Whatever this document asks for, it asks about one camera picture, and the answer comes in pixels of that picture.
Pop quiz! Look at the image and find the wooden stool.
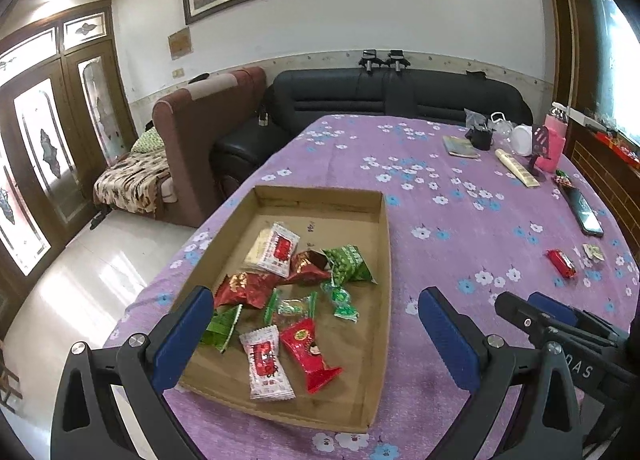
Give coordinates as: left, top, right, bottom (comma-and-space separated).
0, 340, 23, 413

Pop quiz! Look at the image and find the glass teapot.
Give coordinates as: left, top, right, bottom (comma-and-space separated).
487, 111, 516, 137

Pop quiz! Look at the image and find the bright window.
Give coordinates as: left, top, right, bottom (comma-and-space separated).
582, 0, 640, 141

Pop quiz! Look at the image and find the cream wafer packet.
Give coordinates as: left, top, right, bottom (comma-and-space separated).
243, 227, 273, 271

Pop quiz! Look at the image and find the clear green-ended candy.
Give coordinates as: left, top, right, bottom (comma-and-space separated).
262, 289, 319, 325

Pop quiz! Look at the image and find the red cartoon-print snack packet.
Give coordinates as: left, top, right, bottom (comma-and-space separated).
279, 317, 344, 395

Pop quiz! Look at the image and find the cardboard tray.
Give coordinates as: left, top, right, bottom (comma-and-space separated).
172, 185, 392, 433

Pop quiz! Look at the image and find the green patterned pillow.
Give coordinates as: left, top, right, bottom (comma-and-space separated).
134, 130, 166, 153

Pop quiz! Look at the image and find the wooden sideboard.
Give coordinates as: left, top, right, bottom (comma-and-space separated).
567, 108, 640, 256

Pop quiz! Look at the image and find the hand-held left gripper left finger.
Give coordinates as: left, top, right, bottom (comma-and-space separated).
50, 285, 216, 460

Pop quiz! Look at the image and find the brown armchair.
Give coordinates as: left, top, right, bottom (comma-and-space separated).
151, 66, 267, 228

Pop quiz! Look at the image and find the wooden glass-panel door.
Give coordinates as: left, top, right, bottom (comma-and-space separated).
0, 0, 138, 326

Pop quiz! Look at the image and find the white red-label snack packet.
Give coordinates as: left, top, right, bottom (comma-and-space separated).
252, 223, 301, 277
239, 325, 296, 401

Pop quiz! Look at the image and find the black leather sofa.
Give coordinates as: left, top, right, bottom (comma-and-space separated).
212, 68, 533, 191

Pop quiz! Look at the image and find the dark red gold-print candy packet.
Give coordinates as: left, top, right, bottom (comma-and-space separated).
214, 271, 283, 311

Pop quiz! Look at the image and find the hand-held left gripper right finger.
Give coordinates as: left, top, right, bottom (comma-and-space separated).
417, 287, 593, 460

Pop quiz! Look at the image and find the wooden wall plaque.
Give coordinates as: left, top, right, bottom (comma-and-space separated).
168, 26, 193, 60

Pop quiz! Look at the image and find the white cup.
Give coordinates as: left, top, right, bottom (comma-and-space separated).
510, 124, 535, 157

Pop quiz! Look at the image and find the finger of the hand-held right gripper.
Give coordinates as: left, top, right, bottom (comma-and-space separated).
494, 291, 624, 354
529, 291, 629, 339

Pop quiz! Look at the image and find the brown patterned blanket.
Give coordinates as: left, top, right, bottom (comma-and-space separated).
93, 147, 173, 215

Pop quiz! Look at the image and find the small red snack packet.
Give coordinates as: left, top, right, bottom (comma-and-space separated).
546, 249, 577, 278

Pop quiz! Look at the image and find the long yellow box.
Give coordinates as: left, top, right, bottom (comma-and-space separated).
495, 147, 541, 188

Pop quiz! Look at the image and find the green booklet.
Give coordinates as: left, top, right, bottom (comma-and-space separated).
442, 135, 481, 159

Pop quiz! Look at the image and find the brown-red foil candy packet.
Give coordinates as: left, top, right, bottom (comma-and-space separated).
280, 249, 332, 287

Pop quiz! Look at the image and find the dark red phone stand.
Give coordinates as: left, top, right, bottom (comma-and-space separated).
527, 124, 551, 178

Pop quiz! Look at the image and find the red box on sideboard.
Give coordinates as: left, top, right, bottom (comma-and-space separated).
595, 130, 640, 161

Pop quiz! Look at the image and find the large green snack packet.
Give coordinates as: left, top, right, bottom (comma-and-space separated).
322, 245, 378, 286

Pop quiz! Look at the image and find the black smartphone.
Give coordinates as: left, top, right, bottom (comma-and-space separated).
562, 186, 605, 237

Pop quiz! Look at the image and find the black cup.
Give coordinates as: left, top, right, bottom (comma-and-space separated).
465, 126, 495, 151

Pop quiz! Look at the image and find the pink water bottle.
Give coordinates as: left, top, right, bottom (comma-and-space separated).
540, 103, 571, 173

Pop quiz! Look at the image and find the black device on sofa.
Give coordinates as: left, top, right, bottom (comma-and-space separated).
357, 48, 385, 76
385, 48, 412, 74

